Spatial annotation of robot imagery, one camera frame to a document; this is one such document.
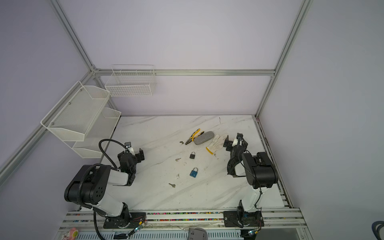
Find lower white mesh shelf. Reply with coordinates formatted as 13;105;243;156
72;108;121;159

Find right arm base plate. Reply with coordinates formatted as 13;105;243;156
223;211;265;228

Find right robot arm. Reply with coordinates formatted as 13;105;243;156
223;133;279;226

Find white mesh shelf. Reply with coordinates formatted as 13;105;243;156
41;82;111;142
72;108;121;159

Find pink toy object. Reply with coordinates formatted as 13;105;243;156
61;228;79;240

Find white wire basket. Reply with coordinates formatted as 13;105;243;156
105;65;157;97

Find grey device at front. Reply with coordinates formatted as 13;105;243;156
187;228;208;240

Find blue padlock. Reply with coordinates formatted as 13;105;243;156
190;167;199;178

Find black padlock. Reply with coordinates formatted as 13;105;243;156
190;152;196;160

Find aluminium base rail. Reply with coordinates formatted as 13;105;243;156
55;208;313;240

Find aluminium frame profile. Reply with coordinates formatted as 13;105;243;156
1;1;313;187

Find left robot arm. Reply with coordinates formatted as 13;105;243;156
64;139;146;229

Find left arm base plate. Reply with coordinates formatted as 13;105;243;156
103;212;147;229

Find yellow black pliers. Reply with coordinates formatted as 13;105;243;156
185;129;204;145

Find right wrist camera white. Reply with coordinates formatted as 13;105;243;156
236;133;243;146

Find upper white mesh shelf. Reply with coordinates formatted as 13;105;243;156
41;82;111;142

